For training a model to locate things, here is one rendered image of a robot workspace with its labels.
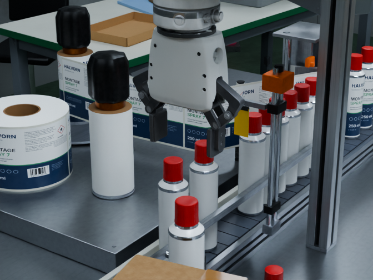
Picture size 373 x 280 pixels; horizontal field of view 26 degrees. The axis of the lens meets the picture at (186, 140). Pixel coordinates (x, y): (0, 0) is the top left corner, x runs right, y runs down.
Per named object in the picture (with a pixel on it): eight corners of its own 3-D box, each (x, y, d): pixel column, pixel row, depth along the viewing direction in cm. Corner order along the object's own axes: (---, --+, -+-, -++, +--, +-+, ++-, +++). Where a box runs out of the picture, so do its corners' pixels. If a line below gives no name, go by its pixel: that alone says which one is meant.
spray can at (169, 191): (170, 255, 145) (169, 150, 137) (194, 264, 142) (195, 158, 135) (152, 268, 141) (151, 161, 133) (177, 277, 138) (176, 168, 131)
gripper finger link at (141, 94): (167, 90, 109) (167, 135, 112) (149, 85, 111) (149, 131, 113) (153, 96, 107) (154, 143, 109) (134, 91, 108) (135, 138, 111)
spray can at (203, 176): (199, 235, 152) (200, 134, 144) (222, 243, 149) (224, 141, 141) (183, 247, 148) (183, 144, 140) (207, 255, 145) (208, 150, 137)
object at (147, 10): (161, -4, 378) (161, -6, 378) (201, 9, 354) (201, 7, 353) (117, 3, 365) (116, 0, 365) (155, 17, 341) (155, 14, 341)
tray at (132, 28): (134, 19, 338) (133, 11, 336) (180, 28, 325) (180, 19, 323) (78, 37, 312) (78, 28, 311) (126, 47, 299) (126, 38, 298)
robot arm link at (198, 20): (236, 1, 102) (235, 25, 103) (178, -7, 106) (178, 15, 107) (198, 14, 95) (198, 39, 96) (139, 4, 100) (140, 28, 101)
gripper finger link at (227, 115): (241, 106, 103) (240, 155, 106) (220, 102, 105) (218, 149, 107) (227, 114, 101) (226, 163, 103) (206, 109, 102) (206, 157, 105)
